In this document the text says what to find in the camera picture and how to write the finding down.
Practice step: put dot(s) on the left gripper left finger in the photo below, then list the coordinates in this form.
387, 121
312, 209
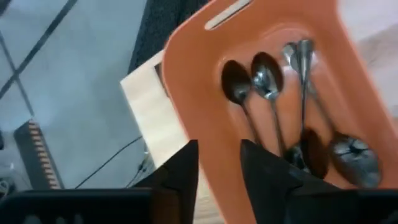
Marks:
180, 174

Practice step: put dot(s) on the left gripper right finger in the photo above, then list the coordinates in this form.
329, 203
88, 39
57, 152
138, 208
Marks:
264, 174

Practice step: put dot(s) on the orange plastic bin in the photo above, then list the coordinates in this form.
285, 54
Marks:
199, 93

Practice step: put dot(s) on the black orange striped device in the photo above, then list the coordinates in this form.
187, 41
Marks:
34, 155

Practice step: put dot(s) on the black perforated crate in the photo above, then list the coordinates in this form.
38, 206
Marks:
161, 25

